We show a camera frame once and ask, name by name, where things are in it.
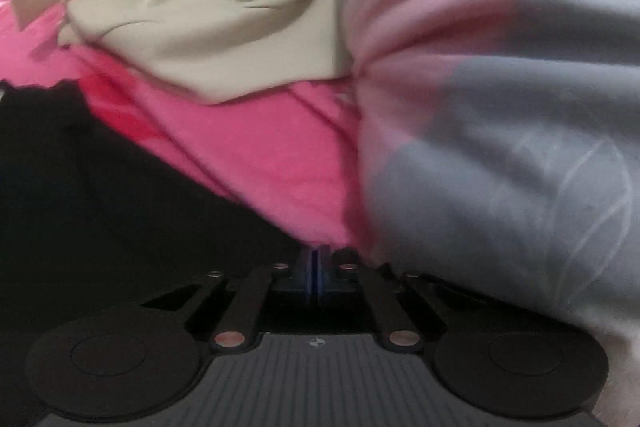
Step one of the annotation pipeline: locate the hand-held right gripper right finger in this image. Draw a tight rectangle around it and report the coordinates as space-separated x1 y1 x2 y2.
315 245 493 354

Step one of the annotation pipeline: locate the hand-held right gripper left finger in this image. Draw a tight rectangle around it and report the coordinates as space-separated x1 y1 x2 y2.
139 248 315 355

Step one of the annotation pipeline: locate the black printed sweatshirt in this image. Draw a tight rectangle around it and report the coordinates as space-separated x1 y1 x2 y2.
0 79 311 358

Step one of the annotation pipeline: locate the pink floral blanket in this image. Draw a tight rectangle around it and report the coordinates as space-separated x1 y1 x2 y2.
0 0 366 253

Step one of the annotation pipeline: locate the pink grey floral quilt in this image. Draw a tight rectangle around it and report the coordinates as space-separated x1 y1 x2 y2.
337 0 640 358

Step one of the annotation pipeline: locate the beige garment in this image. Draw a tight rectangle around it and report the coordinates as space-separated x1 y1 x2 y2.
2 0 356 105

